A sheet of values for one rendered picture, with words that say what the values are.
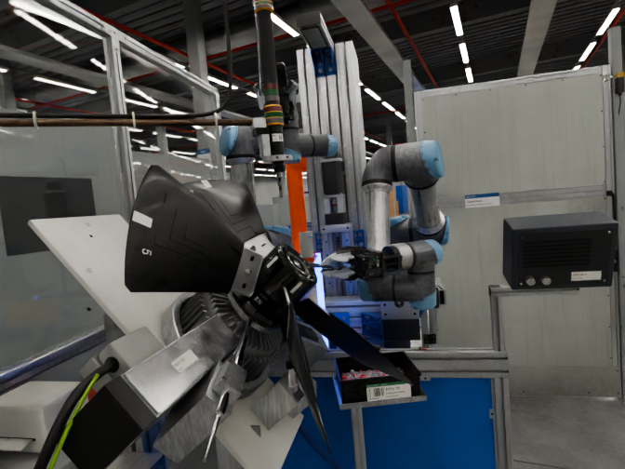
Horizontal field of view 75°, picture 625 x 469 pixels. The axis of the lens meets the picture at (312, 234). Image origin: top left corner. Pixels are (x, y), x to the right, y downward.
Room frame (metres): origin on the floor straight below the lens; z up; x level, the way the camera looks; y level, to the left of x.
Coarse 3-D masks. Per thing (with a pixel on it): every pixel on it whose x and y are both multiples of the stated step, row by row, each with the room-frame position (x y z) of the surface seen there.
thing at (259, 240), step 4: (256, 236) 0.93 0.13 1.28; (260, 236) 0.93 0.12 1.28; (264, 236) 0.93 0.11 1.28; (248, 240) 0.92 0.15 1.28; (252, 240) 0.92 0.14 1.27; (256, 240) 0.92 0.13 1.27; (260, 240) 0.93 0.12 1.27; (264, 240) 0.93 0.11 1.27; (268, 240) 0.93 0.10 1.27; (248, 244) 0.92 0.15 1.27; (252, 244) 0.92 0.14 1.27; (256, 244) 0.92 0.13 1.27; (260, 244) 0.92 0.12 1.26; (268, 244) 0.92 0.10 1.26; (256, 248) 0.91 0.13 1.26; (260, 248) 0.91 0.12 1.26; (264, 248) 0.91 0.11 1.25; (268, 248) 0.91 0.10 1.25; (272, 248) 0.91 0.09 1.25; (260, 252) 0.90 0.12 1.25; (264, 252) 0.90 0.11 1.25; (268, 252) 0.90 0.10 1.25; (264, 256) 0.90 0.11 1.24
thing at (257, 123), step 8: (256, 120) 0.93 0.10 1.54; (264, 120) 0.94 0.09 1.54; (256, 128) 0.93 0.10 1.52; (264, 128) 0.93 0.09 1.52; (256, 136) 0.95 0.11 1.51; (264, 136) 0.94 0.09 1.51; (264, 144) 0.94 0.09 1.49; (264, 152) 0.93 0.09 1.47; (264, 160) 0.94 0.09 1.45; (272, 160) 0.93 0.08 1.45; (280, 160) 0.94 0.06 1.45; (288, 160) 0.95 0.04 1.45
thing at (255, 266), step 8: (248, 248) 0.80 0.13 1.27; (248, 256) 0.80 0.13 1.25; (256, 256) 0.82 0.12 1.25; (240, 264) 0.79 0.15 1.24; (248, 264) 0.80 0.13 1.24; (256, 264) 0.82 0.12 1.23; (240, 272) 0.79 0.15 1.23; (256, 272) 0.82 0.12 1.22; (240, 280) 0.79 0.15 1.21; (248, 280) 0.80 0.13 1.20; (256, 280) 0.82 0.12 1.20; (232, 288) 0.77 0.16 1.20; (240, 288) 0.79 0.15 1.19; (248, 288) 0.80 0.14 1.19; (248, 296) 0.80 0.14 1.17
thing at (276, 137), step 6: (270, 126) 0.95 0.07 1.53; (276, 126) 0.95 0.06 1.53; (282, 126) 0.96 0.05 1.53; (270, 132) 0.95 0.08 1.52; (276, 132) 0.94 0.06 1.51; (282, 132) 0.96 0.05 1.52; (270, 138) 0.95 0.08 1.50; (276, 138) 0.94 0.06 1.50; (282, 138) 0.95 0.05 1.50; (270, 144) 0.95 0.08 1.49; (276, 144) 0.94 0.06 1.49; (282, 144) 0.95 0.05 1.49; (276, 150) 0.95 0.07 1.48; (282, 150) 0.95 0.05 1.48; (276, 162) 0.95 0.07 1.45; (282, 162) 0.95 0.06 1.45; (276, 168) 0.95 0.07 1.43; (282, 168) 0.95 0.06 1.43
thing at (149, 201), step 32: (160, 192) 0.68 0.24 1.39; (160, 224) 0.65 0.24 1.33; (192, 224) 0.70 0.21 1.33; (224, 224) 0.76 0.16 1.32; (128, 256) 0.59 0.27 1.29; (160, 256) 0.64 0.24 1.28; (192, 256) 0.69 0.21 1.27; (224, 256) 0.75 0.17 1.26; (128, 288) 0.58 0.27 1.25; (160, 288) 0.63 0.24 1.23; (192, 288) 0.69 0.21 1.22; (224, 288) 0.75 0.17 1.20
